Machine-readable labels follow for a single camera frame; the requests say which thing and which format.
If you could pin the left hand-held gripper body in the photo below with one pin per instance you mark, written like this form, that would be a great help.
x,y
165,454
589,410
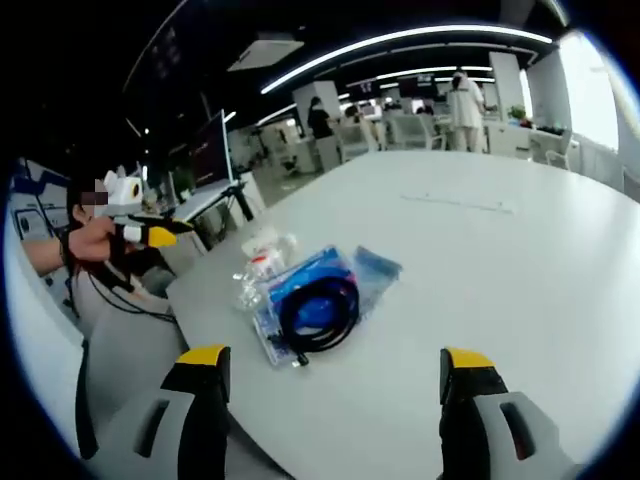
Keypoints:
x,y
125,192

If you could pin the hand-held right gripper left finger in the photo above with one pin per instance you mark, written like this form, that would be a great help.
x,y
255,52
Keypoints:
x,y
200,430

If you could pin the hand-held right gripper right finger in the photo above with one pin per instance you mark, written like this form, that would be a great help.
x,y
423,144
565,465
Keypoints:
x,y
470,430

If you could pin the clear plastic water bottle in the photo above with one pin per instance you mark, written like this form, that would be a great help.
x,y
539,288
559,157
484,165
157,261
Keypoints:
x,y
247,295

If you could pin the white blue tissue packet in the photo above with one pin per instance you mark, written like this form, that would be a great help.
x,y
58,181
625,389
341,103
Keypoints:
x,y
272,310

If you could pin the blue floral tissue packet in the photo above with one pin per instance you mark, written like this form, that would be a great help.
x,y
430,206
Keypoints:
x,y
377,265

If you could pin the person's left hand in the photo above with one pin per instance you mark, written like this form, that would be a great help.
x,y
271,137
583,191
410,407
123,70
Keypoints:
x,y
92,242

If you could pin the dark monitor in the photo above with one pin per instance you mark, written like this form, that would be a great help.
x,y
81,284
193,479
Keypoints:
x,y
212,150

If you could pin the white table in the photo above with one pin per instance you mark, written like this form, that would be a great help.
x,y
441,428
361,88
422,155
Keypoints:
x,y
450,300

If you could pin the ceiling air vent panel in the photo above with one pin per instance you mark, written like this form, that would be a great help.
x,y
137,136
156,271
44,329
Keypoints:
x,y
265,52

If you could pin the potted plant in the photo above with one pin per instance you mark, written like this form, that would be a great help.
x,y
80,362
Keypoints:
x,y
517,112

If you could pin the long ceiling light strip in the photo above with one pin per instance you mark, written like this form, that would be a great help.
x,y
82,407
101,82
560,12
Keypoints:
x,y
450,28

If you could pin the blue white wall poster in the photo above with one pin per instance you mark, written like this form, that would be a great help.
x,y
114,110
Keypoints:
x,y
35,200

